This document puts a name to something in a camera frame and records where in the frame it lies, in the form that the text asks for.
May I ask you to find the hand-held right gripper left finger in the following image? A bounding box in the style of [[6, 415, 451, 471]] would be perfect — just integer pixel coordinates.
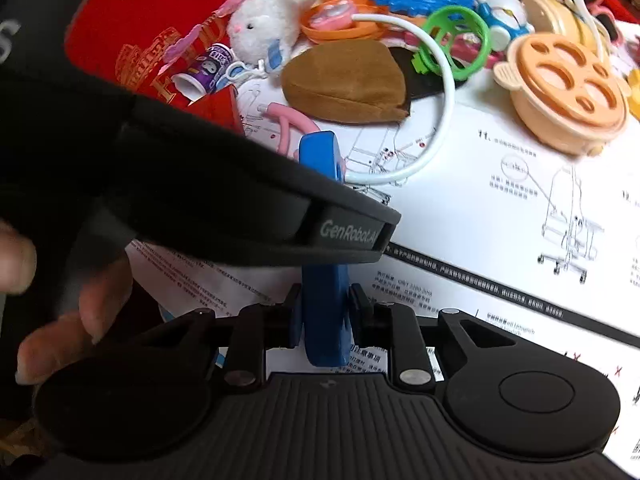
[[134, 284, 304, 390]]

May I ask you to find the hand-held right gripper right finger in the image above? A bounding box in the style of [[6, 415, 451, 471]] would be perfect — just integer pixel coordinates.
[[349, 284, 517, 391]]

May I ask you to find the blue plastic toy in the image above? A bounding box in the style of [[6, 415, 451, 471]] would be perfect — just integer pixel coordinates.
[[298, 131, 353, 367]]

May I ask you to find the red gift bag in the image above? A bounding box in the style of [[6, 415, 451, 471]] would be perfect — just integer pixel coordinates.
[[64, 0, 251, 133]]

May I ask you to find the person's left hand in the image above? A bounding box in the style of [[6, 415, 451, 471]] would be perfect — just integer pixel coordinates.
[[0, 220, 133, 387]]

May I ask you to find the pink plastic loop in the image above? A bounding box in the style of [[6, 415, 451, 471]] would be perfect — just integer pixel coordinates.
[[267, 102, 321, 156]]

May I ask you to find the small purple cup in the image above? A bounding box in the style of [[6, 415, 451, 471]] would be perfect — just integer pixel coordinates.
[[171, 42, 236, 103]]

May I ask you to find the white instruction sheet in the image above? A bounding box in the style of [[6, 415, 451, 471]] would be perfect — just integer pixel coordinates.
[[125, 0, 640, 466]]

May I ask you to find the brown suede pouch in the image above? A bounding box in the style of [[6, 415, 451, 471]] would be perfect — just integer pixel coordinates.
[[280, 40, 413, 126]]

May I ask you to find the white rabbit plush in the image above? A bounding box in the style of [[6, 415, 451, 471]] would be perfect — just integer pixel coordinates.
[[227, 0, 322, 76]]

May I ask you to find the pink toy dish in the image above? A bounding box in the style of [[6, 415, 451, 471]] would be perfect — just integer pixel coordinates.
[[307, 2, 358, 33]]

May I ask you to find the orange toy pan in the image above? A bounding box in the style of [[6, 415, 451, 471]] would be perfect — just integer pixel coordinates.
[[299, 0, 396, 45]]

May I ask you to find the white plastic hoop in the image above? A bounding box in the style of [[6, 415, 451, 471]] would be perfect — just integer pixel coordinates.
[[345, 14, 457, 187]]

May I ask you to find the black felt piece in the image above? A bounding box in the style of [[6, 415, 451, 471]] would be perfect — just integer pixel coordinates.
[[387, 45, 481, 98]]

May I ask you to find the peach plastic lidded bowl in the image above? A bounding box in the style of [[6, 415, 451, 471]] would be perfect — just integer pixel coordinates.
[[492, 32, 632, 158]]

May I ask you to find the pink plastic stick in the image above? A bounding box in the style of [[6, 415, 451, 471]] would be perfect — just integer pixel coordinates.
[[404, 30, 516, 68]]

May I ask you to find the blue white robot cat toy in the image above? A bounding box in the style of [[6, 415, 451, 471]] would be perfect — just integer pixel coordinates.
[[474, 0, 536, 53]]

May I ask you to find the yellow toy bowl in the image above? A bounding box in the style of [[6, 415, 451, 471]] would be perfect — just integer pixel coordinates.
[[522, 0, 601, 46]]

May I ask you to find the yellow white duck toy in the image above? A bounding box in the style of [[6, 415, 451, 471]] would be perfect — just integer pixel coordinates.
[[626, 67, 640, 122]]

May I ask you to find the green plastic ring toy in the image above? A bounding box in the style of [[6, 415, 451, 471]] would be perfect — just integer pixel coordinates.
[[411, 5, 493, 81]]

